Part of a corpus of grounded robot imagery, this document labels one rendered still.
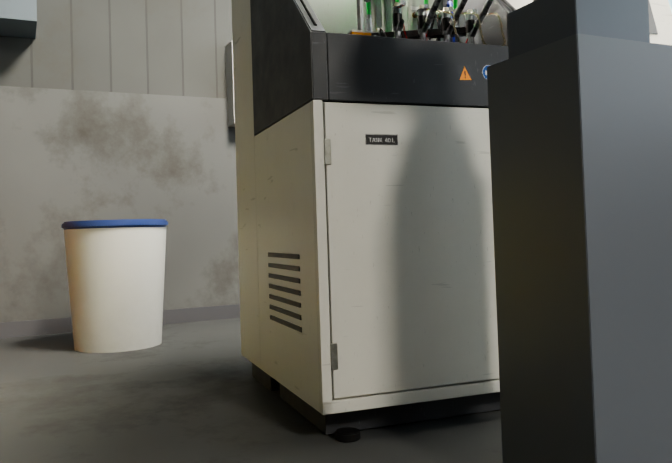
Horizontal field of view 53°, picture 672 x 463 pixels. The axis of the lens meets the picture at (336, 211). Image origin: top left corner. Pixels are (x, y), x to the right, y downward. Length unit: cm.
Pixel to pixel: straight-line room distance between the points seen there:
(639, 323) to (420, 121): 71
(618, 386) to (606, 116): 45
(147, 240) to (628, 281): 226
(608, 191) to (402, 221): 57
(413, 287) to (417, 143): 35
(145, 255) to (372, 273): 166
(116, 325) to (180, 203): 111
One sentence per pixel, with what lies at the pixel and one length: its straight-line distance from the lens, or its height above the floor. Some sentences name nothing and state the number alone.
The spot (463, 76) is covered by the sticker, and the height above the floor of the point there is 86.
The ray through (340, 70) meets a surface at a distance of 161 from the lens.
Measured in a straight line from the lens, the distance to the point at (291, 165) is 173.
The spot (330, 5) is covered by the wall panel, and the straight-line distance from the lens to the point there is 226.
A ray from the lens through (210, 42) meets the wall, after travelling 418.
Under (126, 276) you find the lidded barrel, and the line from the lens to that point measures 306.
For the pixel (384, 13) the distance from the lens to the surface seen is 231.
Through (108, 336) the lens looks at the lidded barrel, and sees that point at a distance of 310.
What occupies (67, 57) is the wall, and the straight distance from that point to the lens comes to 402.
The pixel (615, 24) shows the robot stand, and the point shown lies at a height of 84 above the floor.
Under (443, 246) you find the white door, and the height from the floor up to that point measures 44.
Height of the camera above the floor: 48
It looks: 2 degrees up
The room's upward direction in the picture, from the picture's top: 2 degrees counter-clockwise
